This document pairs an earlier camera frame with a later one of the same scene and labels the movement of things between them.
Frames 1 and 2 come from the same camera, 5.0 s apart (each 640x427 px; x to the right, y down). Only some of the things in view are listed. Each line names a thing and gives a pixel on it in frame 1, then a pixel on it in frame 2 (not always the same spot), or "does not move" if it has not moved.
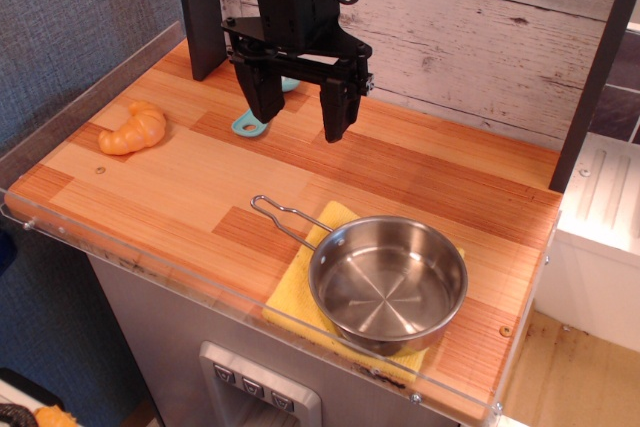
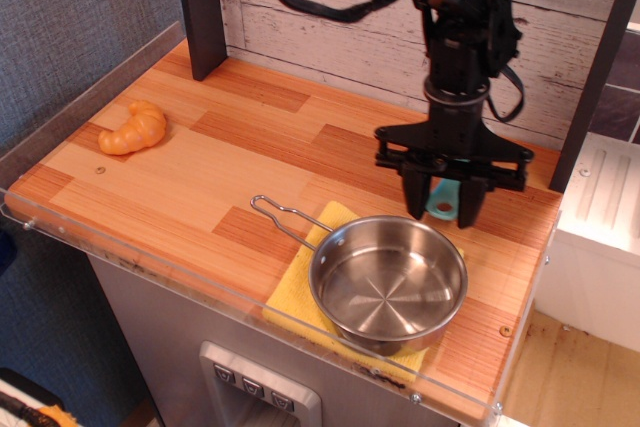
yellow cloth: [294, 307] does not move
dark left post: [202, 8] does not move
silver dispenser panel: [240, 393] does not move
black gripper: [299, 30] to [452, 137]
